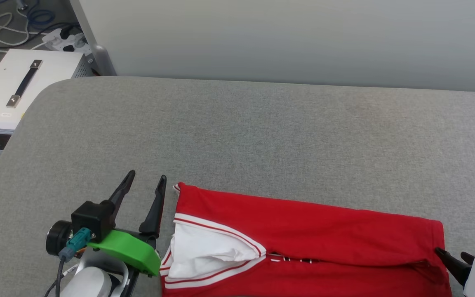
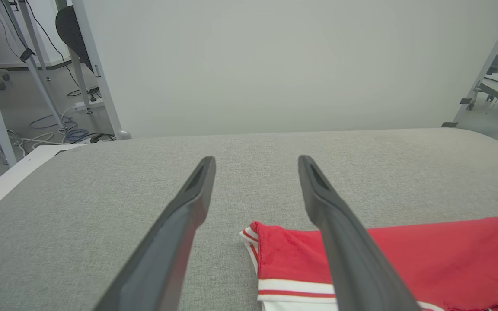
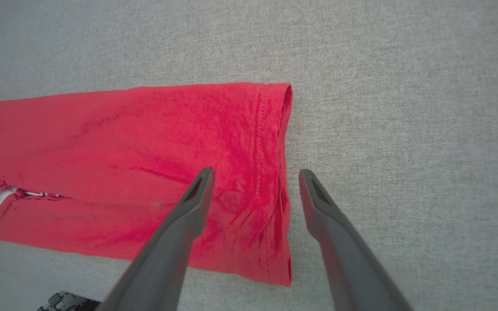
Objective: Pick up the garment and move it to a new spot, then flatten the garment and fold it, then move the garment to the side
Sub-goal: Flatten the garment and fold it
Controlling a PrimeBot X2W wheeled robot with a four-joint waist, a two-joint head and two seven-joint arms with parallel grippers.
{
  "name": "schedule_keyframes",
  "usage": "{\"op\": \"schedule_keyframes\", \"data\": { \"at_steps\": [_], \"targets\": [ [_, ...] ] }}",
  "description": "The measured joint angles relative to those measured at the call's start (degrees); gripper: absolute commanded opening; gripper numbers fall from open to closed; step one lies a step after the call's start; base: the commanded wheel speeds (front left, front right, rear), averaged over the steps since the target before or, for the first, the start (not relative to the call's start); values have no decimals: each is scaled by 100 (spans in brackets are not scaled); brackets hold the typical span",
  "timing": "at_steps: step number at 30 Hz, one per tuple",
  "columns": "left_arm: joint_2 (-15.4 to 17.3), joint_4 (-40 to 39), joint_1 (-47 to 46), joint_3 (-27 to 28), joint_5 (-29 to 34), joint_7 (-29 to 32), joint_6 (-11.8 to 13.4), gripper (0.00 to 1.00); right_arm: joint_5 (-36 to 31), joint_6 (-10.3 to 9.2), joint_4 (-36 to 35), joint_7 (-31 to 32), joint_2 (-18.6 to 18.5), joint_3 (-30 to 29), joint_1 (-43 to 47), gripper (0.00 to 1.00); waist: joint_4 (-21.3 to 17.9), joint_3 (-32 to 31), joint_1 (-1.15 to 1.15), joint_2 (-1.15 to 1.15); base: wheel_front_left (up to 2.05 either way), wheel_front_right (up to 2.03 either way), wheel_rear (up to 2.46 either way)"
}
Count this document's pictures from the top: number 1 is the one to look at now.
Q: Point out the white equipment box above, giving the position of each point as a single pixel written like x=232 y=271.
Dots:
x=56 y=66

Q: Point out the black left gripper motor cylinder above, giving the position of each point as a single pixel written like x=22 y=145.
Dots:
x=57 y=237

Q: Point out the grey partition post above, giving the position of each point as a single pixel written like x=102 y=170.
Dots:
x=89 y=33

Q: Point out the red and white basketball jersey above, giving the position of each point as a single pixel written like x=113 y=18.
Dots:
x=303 y=231

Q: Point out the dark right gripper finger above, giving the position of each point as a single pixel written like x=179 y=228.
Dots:
x=467 y=258
x=454 y=266

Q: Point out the white power strip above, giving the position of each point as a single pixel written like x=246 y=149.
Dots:
x=56 y=39

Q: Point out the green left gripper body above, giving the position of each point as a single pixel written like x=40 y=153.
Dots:
x=132 y=251

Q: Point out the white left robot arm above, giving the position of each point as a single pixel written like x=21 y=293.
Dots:
x=93 y=284

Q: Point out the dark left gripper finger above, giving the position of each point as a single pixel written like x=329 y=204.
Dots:
x=155 y=210
x=124 y=190

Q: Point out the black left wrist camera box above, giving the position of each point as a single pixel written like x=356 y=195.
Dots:
x=91 y=216

